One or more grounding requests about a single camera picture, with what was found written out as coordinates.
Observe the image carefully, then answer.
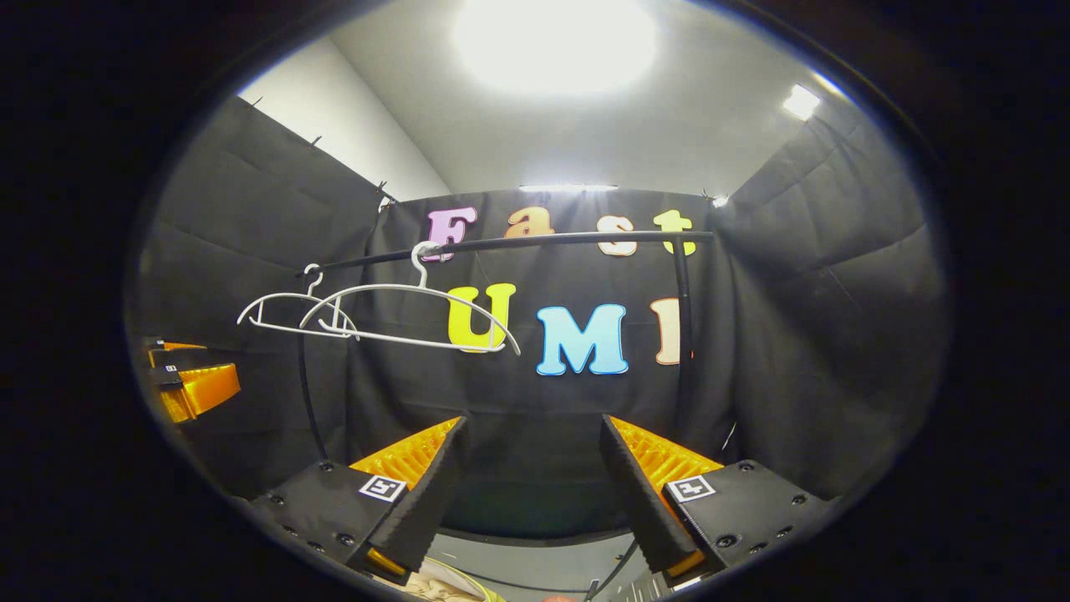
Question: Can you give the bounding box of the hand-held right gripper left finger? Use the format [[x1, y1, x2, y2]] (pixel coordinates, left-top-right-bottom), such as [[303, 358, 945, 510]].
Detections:
[[251, 416, 469, 586]]

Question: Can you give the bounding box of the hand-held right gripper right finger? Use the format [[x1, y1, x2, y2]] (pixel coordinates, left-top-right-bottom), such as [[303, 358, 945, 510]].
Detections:
[[599, 414, 837, 586]]

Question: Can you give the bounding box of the black metal clothes rack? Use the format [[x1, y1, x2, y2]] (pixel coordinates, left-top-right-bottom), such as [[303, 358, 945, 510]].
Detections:
[[294, 230, 718, 461]]

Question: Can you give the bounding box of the black backdrop cloth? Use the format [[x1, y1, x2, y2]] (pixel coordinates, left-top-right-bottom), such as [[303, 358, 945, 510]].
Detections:
[[125, 71, 950, 540]]

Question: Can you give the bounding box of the small ceiling light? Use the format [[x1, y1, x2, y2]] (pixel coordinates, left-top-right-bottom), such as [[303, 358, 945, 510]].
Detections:
[[782, 84, 822, 120]]

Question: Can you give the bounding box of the ceiling light panel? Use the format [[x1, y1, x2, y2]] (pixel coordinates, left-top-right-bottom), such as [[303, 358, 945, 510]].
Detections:
[[451, 0, 660, 94]]

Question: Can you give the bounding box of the black cable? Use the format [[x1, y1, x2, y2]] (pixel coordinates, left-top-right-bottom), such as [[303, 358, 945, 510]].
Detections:
[[585, 539, 640, 602]]

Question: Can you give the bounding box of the white wire clothes hanger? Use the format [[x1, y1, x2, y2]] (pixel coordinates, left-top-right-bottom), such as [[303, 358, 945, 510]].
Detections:
[[237, 263, 360, 341], [299, 241, 522, 356]]

